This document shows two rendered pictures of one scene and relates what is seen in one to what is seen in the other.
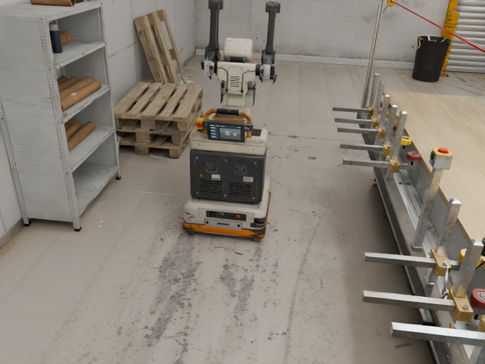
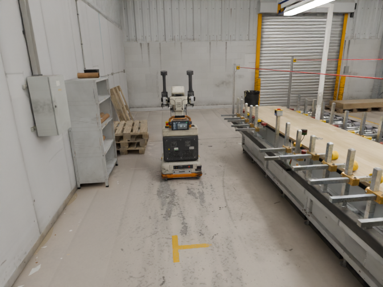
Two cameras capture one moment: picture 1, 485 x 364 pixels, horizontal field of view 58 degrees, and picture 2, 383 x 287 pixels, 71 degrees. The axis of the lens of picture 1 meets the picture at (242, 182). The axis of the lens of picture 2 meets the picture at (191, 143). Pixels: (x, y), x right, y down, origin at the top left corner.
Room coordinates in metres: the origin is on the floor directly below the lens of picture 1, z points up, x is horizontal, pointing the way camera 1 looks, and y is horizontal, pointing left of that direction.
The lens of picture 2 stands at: (-1.03, 0.69, 1.77)
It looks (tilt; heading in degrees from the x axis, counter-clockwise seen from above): 17 degrees down; 349
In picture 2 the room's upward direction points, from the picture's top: 1 degrees counter-clockwise
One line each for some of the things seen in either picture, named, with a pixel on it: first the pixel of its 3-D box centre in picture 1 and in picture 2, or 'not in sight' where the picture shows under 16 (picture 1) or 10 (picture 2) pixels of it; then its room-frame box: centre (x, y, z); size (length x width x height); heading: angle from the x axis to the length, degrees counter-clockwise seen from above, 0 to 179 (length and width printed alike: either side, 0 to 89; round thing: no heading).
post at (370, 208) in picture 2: not in sight; (371, 202); (0.26, -0.72, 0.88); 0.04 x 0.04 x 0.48; 85
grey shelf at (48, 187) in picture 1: (63, 113); (93, 129); (3.23, 1.41, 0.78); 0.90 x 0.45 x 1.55; 175
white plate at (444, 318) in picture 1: (441, 311); (292, 163); (1.28, -0.79, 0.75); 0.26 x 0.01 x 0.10; 175
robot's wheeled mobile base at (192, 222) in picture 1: (229, 201); (180, 163); (3.06, 0.10, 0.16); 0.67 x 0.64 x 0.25; 174
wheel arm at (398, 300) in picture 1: (423, 302); (285, 158); (1.22, -0.68, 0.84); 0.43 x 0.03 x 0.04; 85
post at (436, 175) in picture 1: (426, 209); (276, 134); (1.76, -0.86, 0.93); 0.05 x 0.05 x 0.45; 85
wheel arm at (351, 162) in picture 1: (378, 164); (250, 129); (2.46, -0.84, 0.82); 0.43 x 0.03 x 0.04; 85
